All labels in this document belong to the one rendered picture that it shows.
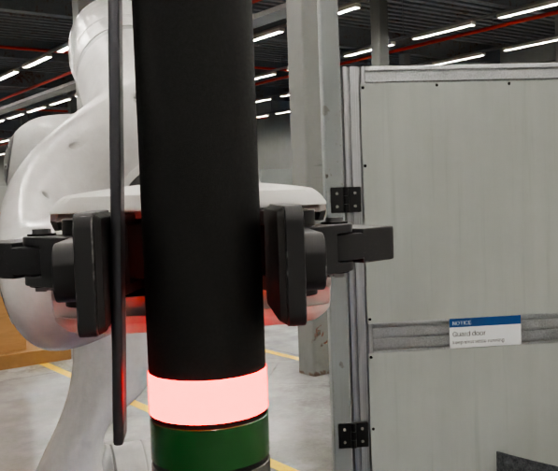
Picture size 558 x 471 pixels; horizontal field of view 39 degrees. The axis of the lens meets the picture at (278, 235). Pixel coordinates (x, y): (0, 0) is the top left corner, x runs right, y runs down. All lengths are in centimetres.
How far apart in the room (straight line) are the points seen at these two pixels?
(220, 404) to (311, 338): 694
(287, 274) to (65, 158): 35
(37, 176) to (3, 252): 25
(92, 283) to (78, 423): 69
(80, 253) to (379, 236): 11
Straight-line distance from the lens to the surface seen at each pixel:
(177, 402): 21
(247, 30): 22
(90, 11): 76
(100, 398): 88
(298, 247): 20
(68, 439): 89
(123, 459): 92
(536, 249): 222
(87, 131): 55
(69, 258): 21
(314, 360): 718
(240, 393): 21
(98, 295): 20
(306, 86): 709
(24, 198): 49
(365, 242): 27
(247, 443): 22
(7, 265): 27
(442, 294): 213
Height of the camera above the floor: 167
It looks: 3 degrees down
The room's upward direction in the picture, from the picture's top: 2 degrees counter-clockwise
